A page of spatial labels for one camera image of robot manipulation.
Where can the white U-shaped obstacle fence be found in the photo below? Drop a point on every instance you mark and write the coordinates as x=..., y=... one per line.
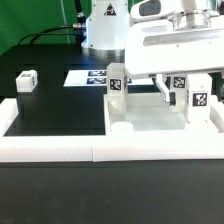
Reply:
x=102, y=148

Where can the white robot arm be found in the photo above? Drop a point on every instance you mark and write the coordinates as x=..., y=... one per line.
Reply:
x=109, y=22

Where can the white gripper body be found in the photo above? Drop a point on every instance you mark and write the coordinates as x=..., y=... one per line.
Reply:
x=155, y=48

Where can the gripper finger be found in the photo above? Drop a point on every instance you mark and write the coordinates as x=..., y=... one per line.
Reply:
x=169, y=97

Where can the white sheet with AprilTags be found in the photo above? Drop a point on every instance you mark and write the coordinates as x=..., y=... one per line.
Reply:
x=83, y=78

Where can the white square tabletop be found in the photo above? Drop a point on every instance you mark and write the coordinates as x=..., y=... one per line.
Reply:
x=147, y=114

